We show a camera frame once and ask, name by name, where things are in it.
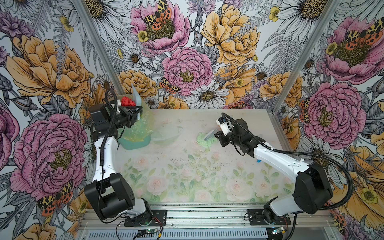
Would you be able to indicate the light green paper scrap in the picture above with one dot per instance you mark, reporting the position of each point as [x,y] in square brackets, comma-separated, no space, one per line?
[207,144]

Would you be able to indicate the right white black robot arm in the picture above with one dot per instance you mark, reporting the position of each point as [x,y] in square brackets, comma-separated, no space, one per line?
[312,189]

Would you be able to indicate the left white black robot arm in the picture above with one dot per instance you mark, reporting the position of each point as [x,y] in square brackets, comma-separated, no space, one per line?
[109,193]

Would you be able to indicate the aluminium rail frame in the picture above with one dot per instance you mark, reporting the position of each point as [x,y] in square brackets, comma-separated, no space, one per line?
[212,221]

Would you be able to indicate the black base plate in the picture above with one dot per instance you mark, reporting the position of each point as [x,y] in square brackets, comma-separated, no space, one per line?
[157,218]
[261,217]

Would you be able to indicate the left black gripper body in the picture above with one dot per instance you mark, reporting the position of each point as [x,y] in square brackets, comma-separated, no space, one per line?
[125,117]

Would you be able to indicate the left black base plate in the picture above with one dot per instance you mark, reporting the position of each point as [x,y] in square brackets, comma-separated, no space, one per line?
[157,218]

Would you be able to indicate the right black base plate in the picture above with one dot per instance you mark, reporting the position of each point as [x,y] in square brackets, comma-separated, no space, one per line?
[261,217]

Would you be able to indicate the red paper scrap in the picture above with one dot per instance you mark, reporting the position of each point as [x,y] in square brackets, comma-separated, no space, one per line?
[127,102]

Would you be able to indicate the grey-green plastic dustpan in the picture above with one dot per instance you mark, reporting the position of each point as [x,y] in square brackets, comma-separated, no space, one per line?
[136,96]

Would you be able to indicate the grey-green hand brush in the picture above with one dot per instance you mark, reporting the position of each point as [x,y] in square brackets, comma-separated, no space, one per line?
[210,134]

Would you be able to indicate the green bin with bag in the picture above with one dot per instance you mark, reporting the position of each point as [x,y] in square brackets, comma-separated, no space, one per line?
[139,135]

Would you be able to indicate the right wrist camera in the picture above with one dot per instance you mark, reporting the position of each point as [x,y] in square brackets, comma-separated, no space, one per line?
[225,125]

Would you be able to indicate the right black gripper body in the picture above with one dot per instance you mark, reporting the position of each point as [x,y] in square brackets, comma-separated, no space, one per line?
[230,137]

